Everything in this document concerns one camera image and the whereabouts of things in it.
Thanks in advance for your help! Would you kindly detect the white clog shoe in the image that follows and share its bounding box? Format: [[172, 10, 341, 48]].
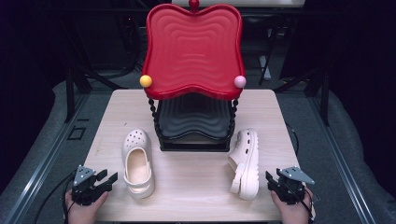
[[227, 128, 261, 202], [120, 128, 156, 201]]

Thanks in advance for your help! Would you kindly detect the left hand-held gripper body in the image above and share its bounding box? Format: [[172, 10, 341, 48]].
[[71, 164, 108, 206]]

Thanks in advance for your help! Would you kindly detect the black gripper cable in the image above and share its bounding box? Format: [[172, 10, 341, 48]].
[[299, 188, 316, 224], [32, 171, 78, 224]]

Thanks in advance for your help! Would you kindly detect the thin black cable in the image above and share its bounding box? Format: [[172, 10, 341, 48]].
[[285, 121, 301, 157]]

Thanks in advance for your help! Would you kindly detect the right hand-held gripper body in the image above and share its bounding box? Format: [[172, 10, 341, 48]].
[[275, 165, 316, 205]]

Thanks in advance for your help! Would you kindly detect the red and black tiered rack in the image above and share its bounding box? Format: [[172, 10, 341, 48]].
[[139, 0, 248, 153]]

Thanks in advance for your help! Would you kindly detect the aluminium floor rail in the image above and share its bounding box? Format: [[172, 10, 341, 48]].
[[307, 92, 378, 224], [2, 92, 92, 224]]

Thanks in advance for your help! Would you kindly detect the black metal stand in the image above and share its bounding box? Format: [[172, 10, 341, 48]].
[[274, 66, 332, 127], [64, 65, 127, 123]]

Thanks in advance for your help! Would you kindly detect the person's right hand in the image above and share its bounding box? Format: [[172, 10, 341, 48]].
[[270, 189, 316, 224]]

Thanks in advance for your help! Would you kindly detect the person's left hand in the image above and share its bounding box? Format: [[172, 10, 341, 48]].
[[64, 189, 110, 224]]

